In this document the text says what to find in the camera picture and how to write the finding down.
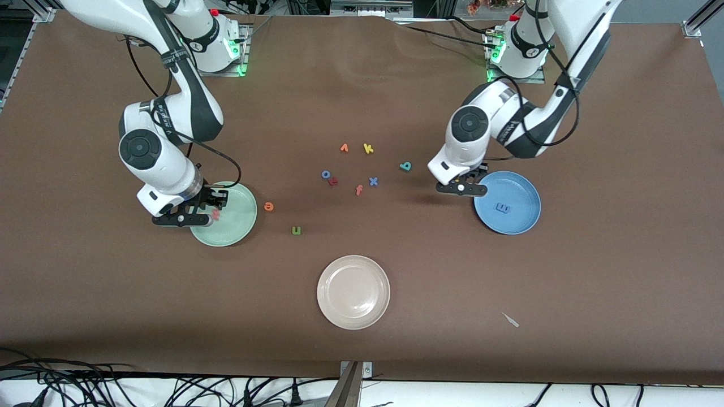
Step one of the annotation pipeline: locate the pale green plate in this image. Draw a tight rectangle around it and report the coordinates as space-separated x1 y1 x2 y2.
189 181 258 248

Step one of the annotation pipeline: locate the blue plate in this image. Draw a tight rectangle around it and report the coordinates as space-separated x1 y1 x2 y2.
473 171 542 235

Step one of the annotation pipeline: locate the brown table cover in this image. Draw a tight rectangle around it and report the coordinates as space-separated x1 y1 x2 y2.
0 10 724 386

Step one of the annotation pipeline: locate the beige plate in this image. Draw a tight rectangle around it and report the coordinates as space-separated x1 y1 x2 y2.
317 255 391 330

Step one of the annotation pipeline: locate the orange flower decoration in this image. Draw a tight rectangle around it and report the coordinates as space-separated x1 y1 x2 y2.
467 0 510 15

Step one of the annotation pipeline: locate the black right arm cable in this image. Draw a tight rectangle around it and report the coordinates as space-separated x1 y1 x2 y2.
124 34 243 192

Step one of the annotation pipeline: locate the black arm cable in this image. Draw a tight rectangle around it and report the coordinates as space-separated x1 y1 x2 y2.
124 34 243 192
481 0 581 164

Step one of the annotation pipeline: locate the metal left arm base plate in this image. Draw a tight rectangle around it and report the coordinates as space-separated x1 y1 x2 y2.
485 28 547 84

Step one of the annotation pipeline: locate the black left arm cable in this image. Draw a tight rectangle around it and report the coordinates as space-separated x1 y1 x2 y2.
481 0 581 164

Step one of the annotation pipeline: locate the black base cable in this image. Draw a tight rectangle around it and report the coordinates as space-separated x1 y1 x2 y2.
404 16 498 49

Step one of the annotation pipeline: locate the grey metal rail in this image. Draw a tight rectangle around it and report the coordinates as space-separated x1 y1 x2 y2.
330 0 414 18

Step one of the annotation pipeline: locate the grey camera post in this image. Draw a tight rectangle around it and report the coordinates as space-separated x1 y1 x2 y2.
325 362 363 407

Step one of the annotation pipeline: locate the aluminium frame rail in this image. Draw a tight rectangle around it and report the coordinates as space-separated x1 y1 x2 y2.
0 7 58 111
682 0 724 39

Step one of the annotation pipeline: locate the black cable tangle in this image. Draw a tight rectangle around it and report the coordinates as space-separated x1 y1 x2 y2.
0 348 340 407

